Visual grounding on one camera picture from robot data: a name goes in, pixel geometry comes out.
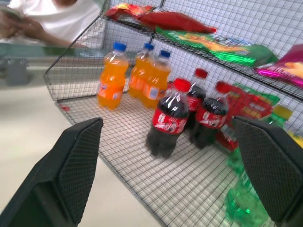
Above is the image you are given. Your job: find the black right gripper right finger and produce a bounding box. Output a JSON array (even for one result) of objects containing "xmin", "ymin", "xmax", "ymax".
[{"xmin": 232, "ymin": 116, "xmax": 303, "ymax": 227}]

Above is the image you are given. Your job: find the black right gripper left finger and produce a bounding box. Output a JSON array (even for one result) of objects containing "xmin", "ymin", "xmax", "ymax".
[{"xmin": 0, "ymin": 117, "xmax": 104, "ymax": 227}]

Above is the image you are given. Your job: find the green soda bottle yellow cap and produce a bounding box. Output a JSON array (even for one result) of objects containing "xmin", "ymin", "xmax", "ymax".
[{"xmin": 226, "ymin": 105, "xmax": 294, "ymax": 227}]

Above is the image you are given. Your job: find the green conveyor belt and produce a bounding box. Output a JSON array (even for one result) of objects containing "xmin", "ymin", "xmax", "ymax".
[{"xmin": 0, "ymin": 43, "xmax": 105, "ymax": 59}]

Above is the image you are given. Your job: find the bystander bare hand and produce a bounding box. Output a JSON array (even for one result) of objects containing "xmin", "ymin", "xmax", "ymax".
[{"xmin": 0, "ymin": 11, "xmax": 46, "ymax": 40}]

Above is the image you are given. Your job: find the red and green snack bag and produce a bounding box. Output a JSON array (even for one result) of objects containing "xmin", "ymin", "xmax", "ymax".
[{"xmin": 216, "ymin": 82, "xmax": 281, "ymax": 152}]

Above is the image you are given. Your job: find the cola bottle red cap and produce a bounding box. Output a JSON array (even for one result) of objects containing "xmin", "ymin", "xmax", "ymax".
[
  {"xmin": 145, "ymin": 78, "xmax": 191, "ymax": 158},
  {"xmin": 186, "ymin": 68, "xmax": 209, "ymax": 130},
  {"xmin": 189, "ymin": 81, "xmax": 231, "ymax": 149}
]

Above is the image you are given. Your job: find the magenta snack bag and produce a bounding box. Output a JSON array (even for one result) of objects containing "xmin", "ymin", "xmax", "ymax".
[{"xmin": 254, "ymin": 44, "xmax": 303, "ymax": 88}]

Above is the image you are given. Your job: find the orange soda bottle blue cap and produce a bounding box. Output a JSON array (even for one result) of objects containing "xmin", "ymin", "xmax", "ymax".
[
  {"xmin": 143, "ymin": 50, "xmax": 172, "ymax": 109},
  {"xmin": 97, "ymin": 42, "xmax": 130, "ymax": 111},
  {"xmin": 127, "ymin": 43, "xmax": 156, "ymax": 100}
]

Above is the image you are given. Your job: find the person in white shirt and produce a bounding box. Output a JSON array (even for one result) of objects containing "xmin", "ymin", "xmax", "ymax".
[{"xmin": 8, "ymin": 0, "xmax": 102, "ymax": 41}]

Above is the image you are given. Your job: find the plain red snack bag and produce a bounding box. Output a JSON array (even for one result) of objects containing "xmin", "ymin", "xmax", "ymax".
[{"xmin": 139, "ymin": 11, "xmax": 217, "ymax": 34}]

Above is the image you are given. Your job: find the red and yellow snack bag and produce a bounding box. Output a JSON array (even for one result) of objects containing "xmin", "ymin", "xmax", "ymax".
[{"xmin": 105, "ymin": 2, "xmax": 156, "ymax": 22}]

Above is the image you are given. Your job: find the black wire rack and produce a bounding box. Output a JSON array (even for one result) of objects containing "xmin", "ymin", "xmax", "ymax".
[{"xmin": 44, "ymin": 0, "xmax": 303, "ymax": 227}]

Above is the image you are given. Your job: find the grey conveyor bracket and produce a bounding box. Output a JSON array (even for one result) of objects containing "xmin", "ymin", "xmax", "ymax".
[{"xmin": 5, "ymin": 59, "xmax": 31, "ymax": 86}]

